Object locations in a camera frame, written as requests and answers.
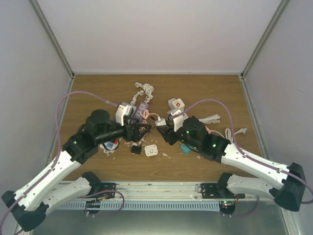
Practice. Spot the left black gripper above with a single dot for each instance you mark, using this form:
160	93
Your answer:
135	136

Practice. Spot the pink cube socket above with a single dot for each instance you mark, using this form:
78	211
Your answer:
208	130

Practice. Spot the white multicolour power strip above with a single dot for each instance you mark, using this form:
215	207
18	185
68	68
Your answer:
110	147

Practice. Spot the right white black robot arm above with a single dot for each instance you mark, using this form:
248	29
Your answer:
284	184

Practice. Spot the white cube socket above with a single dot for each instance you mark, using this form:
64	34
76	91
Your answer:
178	104

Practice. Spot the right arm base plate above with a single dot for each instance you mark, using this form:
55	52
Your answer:
227	199

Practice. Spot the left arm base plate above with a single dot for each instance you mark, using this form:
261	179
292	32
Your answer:
105	193

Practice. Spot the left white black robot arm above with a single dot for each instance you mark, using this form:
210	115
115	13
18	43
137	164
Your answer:
31	204

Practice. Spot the grey slotted cable duct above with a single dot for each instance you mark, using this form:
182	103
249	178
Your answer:
144	205

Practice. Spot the black charger plug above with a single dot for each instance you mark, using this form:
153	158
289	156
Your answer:
136	149

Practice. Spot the teal power strip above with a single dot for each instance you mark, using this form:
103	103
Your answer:
185	149

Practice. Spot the white square adapter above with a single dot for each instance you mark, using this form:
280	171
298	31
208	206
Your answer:
151	150

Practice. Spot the white charger plug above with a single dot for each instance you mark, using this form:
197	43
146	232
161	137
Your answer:
160	122

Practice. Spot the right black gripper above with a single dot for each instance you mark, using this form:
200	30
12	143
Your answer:
168	135

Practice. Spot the purple power strip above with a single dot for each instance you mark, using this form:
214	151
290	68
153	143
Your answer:
140	110

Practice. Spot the white grey power strip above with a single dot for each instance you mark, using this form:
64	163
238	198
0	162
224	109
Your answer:
171	105

